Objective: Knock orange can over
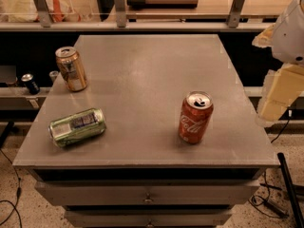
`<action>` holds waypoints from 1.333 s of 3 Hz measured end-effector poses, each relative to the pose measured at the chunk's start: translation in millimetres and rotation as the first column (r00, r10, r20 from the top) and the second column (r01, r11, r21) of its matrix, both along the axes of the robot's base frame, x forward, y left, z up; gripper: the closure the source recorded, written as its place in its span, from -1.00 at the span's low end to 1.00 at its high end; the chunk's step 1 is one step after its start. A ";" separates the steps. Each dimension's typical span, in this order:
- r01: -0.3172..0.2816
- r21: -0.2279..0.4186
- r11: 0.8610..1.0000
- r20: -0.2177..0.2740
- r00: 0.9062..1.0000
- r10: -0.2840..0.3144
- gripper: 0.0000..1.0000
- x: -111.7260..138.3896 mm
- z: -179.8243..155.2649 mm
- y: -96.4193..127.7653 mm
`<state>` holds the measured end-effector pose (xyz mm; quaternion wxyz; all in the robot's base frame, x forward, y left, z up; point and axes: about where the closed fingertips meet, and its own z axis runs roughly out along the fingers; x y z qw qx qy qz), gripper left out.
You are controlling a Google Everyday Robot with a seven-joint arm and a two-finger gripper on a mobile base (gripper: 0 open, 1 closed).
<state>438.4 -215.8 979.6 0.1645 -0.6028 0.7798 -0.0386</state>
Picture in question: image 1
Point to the orange gold soda can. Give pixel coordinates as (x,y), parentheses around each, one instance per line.
(71,67)

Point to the blue soda can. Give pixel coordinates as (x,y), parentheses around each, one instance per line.
(29,81)

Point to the small silver can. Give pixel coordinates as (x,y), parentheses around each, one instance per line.
(53,75)

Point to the grey drawer cabinet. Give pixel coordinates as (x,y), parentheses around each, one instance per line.
(163,136)

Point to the middle metal shelf bracket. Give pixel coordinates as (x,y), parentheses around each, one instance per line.
(120,13)

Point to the upper grey drawer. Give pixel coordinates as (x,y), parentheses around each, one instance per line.
(223,192)

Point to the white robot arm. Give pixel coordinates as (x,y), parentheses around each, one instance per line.
(281,88)

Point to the red Coca-Cola can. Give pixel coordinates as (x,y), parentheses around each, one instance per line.
(196,111)

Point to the black pole right floor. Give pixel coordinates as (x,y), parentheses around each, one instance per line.
(298,217)

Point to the right metal shelf bracket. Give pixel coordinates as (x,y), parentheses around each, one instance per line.
(234,13)

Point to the grey drawer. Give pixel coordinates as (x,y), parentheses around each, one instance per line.
(148,218)
(223,192)

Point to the clear acrylic box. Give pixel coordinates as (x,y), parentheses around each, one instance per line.
(88,10)

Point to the lower grey drawer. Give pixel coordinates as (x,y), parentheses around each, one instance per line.
(148,218)

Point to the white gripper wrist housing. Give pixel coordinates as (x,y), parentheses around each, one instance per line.
(290,37)

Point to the green soda can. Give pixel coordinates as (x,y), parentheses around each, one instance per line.
(77,127)

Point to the left metal shelf bracket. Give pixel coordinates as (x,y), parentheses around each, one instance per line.
(43,13)

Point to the metal shelf bracket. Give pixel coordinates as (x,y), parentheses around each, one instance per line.
(43,13)
(120,13)
(234,13)

